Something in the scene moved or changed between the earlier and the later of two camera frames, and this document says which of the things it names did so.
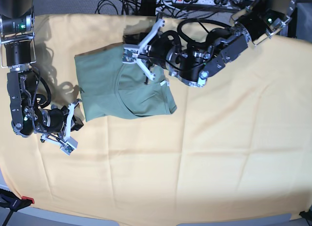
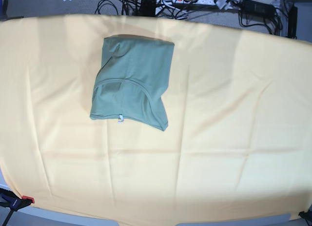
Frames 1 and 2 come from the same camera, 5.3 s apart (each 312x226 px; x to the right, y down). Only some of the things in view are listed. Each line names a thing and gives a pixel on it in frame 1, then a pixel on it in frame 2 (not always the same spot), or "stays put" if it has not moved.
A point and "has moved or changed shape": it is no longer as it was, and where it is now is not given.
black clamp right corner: (307, 215) stays put
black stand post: (148, 6) stays put
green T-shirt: (111, 89) has moved or changed shape
